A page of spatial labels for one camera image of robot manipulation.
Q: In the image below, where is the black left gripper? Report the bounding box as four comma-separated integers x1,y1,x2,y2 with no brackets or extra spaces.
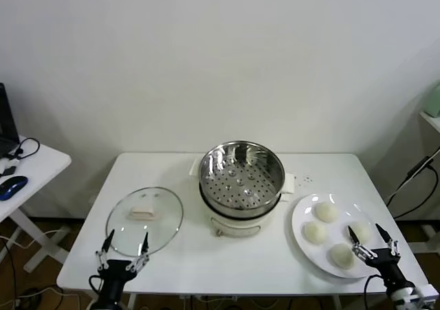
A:
91,229,151,310

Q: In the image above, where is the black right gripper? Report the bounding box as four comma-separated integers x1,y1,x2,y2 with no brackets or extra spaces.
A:
347,223,416,298

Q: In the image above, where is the white steamed baozi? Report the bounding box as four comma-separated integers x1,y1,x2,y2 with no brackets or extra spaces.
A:
315,201,340,223
329,243,355,269
344,221,371,245
301,221,328,246

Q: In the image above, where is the stainless steel steamer basket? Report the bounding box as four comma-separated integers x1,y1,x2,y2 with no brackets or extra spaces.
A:
188,140,296,219

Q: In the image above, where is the white round plate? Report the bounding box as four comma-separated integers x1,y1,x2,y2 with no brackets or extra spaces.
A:
291,192,384,279

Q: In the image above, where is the glass pot lid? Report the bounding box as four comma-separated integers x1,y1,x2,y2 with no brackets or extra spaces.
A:
105,186,184,258

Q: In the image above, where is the white electric cooker base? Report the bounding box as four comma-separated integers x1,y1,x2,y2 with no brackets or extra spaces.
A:
200,189,293,238

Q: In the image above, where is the white side table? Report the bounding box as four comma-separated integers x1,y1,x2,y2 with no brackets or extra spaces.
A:
0,134,72,273

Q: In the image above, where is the blue computer mouse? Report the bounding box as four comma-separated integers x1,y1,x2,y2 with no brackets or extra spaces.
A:
0,175,29,201

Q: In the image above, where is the white shelf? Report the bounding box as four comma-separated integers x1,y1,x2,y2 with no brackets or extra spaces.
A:
419,110,440,159

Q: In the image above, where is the pale green appliance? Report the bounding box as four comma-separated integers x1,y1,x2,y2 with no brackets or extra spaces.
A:
423,82,440,118

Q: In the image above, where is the black monitor screen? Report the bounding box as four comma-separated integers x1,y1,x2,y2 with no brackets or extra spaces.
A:
0,82,21,158

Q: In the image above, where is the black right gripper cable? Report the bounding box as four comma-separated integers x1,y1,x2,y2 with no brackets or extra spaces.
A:
363,274,383,310

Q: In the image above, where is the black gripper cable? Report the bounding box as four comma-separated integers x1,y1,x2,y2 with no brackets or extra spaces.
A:
363,274,383,310
88,274,104,292

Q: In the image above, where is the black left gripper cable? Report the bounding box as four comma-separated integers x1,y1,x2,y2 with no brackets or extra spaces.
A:
88,274,104,292

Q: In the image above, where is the black power cord with adapter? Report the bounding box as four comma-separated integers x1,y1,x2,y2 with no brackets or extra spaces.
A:
384,147,440,221

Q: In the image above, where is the thin black laptop cable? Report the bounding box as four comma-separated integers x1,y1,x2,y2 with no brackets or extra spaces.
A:
6,137,41,160

